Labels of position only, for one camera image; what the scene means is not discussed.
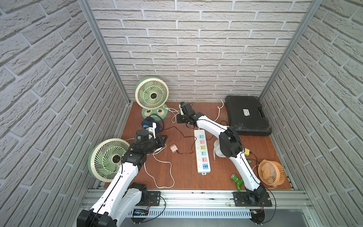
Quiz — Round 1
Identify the aluminium front rail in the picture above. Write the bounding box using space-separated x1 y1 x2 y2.
137 189 313 210

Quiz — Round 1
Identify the aluminium corner post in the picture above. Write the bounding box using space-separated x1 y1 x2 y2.
259 0 323 101
78 0 131 105

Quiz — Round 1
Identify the aluminium corner post right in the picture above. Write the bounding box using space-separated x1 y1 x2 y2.
259 0 323 101

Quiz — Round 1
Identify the orange small desk fan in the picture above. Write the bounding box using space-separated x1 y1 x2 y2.
258 159 287 188

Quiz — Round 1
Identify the white power strip cable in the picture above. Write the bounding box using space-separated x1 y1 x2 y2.
208 100 225 123

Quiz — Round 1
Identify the aluminium corner post left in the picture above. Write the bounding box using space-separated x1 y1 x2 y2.
78 0 131 105

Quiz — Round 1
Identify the green toy drill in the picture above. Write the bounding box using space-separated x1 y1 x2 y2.
230 174 244 191

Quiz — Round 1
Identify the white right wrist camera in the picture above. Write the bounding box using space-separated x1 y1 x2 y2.
179 102 185 115

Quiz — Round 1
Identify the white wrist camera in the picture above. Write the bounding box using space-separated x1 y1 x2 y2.
145 122 157 138
179 102 185 115

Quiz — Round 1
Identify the navy blue small desk fan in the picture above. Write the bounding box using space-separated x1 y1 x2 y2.
141 113 164 133

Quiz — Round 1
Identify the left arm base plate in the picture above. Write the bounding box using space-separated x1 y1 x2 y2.
137 191 161 207

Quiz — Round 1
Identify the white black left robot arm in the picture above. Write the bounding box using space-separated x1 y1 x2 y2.
77 129 168 227

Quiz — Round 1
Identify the white small desk fan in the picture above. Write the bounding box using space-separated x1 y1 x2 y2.
213 140 226 159

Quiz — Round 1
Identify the large green cream fan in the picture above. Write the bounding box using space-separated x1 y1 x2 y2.
88 138 130 183

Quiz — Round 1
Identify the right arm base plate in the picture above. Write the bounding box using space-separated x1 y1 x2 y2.
232 191 272 207

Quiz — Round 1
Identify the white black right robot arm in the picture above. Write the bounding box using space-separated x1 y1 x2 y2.
177 102 267 204

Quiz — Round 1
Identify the white power strip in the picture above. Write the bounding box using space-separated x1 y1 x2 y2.
194 129 211 176

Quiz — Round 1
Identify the thin black fan cable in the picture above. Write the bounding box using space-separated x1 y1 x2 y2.
161 124 199 155

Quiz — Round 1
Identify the green cream fan at wall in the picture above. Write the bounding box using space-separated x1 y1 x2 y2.
134 76 169 122

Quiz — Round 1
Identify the pink usb charger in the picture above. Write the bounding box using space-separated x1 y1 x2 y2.
170 144 178 153

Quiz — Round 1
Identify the black tool case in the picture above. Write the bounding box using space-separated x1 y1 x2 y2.
226 95 272 136

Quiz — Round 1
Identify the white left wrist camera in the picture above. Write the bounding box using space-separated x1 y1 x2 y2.
145 122 157 138

